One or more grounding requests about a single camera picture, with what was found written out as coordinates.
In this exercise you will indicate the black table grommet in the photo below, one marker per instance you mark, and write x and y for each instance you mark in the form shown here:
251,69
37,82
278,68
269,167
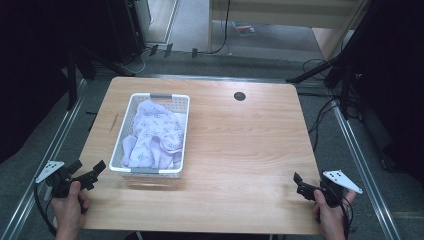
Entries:
239,96

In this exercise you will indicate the black tripod stand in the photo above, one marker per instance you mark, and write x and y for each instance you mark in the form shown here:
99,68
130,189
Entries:
320,68

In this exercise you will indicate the black cabinet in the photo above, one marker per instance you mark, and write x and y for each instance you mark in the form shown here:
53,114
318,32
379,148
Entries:
125,30

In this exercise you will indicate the lavender patterned cloth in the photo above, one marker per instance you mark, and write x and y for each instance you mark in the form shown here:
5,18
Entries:
155,136

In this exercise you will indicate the white plastic basket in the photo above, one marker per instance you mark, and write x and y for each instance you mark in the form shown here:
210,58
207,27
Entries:
128,133

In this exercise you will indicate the dark curtain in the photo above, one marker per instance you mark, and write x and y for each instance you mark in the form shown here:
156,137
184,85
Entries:
30,66
393,83

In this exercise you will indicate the person's left hand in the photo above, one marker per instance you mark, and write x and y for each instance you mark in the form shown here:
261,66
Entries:
68,206

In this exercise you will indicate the black metal stand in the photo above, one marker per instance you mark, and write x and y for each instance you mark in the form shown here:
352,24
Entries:
71,83

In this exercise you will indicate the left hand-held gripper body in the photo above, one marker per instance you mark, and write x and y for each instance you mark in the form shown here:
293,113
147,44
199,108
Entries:
60,181

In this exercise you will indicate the small black floor bracket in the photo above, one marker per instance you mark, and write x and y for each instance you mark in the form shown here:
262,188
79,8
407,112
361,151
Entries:
194,53
168,50
153,50

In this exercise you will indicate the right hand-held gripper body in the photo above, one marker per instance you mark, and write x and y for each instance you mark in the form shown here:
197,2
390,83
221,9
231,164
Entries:
333,186

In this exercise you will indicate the light wooden furniture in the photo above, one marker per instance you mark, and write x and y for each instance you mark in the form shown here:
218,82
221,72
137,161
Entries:
266,13

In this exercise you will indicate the metal floor rail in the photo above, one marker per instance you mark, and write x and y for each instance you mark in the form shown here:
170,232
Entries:
361,166
43,160

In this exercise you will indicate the person's right hand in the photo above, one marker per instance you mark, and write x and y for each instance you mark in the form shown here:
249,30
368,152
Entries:
330,215

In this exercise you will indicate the magazine on floor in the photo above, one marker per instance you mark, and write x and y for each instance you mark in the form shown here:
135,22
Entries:
245,29

